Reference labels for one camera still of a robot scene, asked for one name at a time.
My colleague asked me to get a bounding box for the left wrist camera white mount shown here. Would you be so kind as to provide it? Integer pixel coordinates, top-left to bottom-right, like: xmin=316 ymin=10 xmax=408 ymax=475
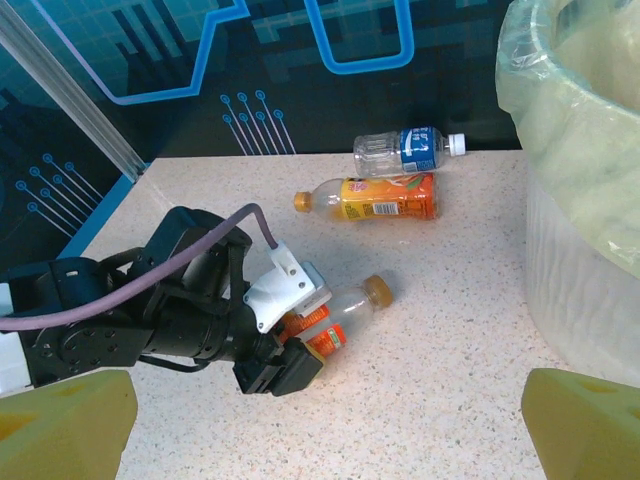
xmin=243 ymin=239 xmax=332 ymax=334

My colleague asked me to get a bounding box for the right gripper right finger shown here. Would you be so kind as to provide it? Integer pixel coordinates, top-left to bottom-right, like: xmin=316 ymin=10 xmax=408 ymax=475
xmin=520 ymin=368 xmax=640 ymax=480

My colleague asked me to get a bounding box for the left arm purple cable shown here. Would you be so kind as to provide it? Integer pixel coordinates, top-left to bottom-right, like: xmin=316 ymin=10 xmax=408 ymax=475
xmin=0 ymin=203 xmax=281 ymax=331

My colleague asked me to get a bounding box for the orange label bottle yellow cap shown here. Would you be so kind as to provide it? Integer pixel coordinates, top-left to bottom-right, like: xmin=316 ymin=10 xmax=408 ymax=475
xmin=277 ymin=273 xmax=394 ymax=359

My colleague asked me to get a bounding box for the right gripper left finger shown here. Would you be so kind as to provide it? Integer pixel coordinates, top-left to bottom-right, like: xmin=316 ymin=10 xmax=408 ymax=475
xmin=0 ymin=369 xmax=139 ymax=480

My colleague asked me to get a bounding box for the yellow orange juice bottle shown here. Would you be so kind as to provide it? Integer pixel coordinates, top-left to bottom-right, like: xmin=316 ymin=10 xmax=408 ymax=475
xmin=293 ymin=172 xmax=440 ymax=224

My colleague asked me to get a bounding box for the clear bottle blue label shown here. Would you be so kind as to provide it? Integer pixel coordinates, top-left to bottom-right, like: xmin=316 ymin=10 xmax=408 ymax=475
xmin=353 ymin=125 xmax=469 ymax=179

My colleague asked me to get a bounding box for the white waste bin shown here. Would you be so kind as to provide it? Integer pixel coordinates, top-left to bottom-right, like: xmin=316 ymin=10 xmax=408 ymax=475
xmin=524 ymin=0 xmax=640 ymax=390

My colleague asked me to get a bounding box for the aluminium frame post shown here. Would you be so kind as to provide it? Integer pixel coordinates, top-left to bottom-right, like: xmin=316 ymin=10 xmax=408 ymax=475
xmin=0 ymin=0 xmax=149 ymax=184

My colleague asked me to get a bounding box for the translucent bin liner bag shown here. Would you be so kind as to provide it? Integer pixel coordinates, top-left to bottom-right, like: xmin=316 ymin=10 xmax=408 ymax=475
xmin=494 ymin=0 xmax=640 ymax=281

